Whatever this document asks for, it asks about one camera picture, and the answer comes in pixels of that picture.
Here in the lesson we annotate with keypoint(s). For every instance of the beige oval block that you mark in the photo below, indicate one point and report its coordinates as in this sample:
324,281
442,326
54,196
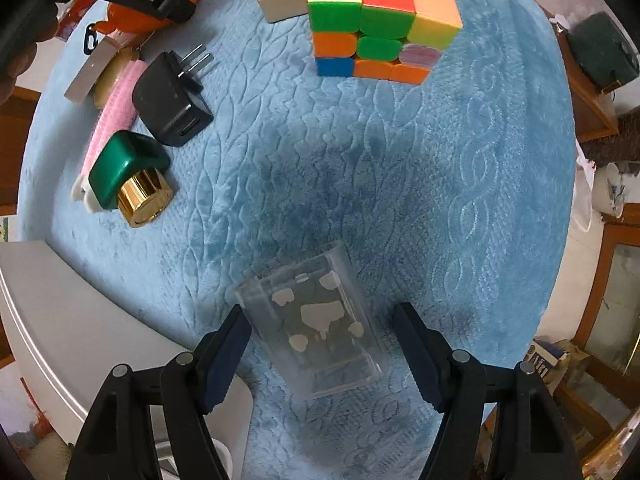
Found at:
112,85

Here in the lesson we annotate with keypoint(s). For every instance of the grey white flat bar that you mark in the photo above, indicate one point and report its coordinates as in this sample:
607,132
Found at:
90,75

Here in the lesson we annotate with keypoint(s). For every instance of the blue printed cardboard box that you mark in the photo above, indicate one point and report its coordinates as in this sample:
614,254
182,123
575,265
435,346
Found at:
550,360

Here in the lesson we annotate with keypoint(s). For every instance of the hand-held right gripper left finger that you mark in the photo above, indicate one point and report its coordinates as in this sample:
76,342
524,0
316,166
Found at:
225,365

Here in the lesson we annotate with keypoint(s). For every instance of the person's left hand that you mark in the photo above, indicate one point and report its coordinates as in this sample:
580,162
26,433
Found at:
17,67

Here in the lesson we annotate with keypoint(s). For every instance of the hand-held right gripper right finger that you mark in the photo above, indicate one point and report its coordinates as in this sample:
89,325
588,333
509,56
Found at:
417,360

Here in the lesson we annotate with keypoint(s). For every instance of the small white ornament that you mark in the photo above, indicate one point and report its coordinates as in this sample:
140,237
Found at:
562,22

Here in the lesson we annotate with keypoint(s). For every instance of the multicoloured puzzle cube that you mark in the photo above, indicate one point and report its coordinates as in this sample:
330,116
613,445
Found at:
385,5

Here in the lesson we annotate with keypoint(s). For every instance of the dark green bag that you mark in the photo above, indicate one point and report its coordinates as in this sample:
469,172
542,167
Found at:
600,50

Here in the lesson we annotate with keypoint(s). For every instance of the orange tape measure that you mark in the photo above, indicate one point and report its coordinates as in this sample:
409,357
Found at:
130,20

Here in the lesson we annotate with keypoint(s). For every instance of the blue embossed blanket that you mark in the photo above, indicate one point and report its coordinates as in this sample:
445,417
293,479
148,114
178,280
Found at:
350,160

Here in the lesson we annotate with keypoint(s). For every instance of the clear plastic box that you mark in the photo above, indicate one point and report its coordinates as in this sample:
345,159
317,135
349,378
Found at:
320,320

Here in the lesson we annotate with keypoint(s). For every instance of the green bottle with gold cap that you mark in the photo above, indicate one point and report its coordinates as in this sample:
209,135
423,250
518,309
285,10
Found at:
125,165

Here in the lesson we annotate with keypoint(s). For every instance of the wooden glass cabinet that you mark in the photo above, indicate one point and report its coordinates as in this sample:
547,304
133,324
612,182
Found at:
605,280

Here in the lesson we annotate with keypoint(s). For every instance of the pink bristle brush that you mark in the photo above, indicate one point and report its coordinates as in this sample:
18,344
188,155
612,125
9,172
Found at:
112,120

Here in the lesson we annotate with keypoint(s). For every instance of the black power adapter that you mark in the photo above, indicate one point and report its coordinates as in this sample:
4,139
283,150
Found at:
165,100

